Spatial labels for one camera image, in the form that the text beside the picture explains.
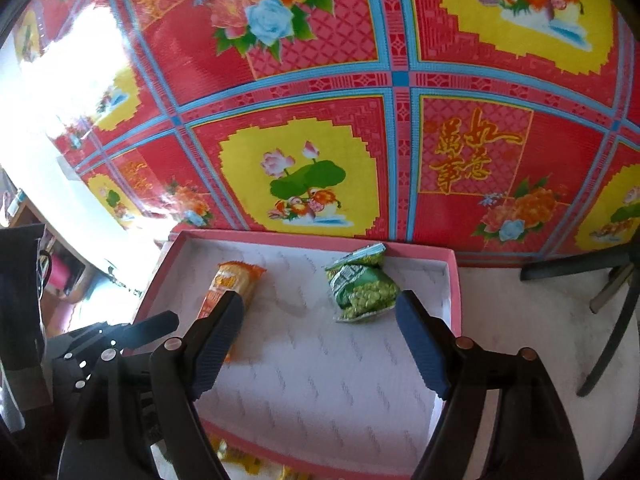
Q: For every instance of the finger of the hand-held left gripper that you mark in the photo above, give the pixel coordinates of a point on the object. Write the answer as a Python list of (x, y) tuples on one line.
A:
[(127, 329), (75, 382)]

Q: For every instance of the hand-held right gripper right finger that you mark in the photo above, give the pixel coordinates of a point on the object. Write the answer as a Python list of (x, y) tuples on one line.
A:
[(420, 342)]

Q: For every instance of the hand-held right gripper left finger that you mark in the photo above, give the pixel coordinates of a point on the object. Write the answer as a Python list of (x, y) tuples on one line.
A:
[(215, 345)]

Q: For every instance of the orange snack packet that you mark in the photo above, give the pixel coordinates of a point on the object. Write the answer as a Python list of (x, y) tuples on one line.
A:
[(235, 280)]

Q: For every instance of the green pea snack packet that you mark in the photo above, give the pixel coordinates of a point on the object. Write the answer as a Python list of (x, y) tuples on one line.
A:
[(365, 290)]

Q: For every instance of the pink cardboard box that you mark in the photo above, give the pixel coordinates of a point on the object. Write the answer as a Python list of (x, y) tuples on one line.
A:
[(325, 375)]

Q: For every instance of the pink object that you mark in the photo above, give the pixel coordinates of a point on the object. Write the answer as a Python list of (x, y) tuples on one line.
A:
[(62, 272)]

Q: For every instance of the black metal chair base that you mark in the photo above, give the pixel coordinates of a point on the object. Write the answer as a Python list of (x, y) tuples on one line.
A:
[(575, 266)]

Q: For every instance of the red floral printed mat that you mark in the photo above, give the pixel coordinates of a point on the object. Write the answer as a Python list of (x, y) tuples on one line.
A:
[(300, 60)]

